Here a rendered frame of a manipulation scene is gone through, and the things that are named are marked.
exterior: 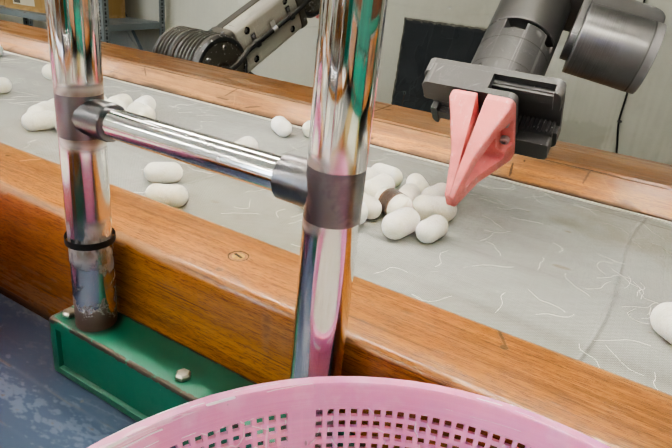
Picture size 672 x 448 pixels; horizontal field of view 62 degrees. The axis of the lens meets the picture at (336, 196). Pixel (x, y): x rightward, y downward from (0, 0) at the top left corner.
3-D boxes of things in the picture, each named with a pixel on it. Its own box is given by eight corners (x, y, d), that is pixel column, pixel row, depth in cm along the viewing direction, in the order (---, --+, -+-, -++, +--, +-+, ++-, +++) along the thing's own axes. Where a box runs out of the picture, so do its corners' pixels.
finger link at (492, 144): (480, 185, 36) (525, 77, 40) (380, 159, 39) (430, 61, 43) (483, 233, 42) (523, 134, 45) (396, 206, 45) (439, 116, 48)
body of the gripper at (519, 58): (559, 99, 38) (588, 23, 41) (420, 74, 42) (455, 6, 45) (553, 154, 43) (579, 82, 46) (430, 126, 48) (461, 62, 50)
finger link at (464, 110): (517, 195, 35) (560, 83, 39) (412, 167, 38) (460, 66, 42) (516, 242, 41) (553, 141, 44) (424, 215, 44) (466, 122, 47)
